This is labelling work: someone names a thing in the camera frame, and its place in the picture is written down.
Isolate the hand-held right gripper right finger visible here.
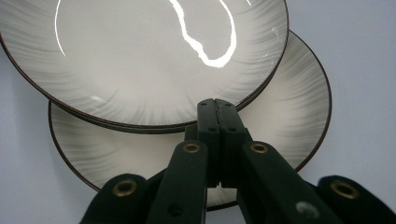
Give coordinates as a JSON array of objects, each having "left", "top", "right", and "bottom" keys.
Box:
[{"left": 216, "top": 98, "right": 254, "bottom": 189}]

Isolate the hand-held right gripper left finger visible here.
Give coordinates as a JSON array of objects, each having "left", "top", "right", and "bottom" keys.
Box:
[{"left": 184, "top": 97, "right": 220, "bottom": 189}]

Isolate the grey streaked dark-rimmed plate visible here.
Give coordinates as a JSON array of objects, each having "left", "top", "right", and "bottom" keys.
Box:
[
  {"left": 0, "top": 0, "right": 290, "bottom": 134},
  {"left": 48, "top": 29, "right": 332, "bottom": 213}
]

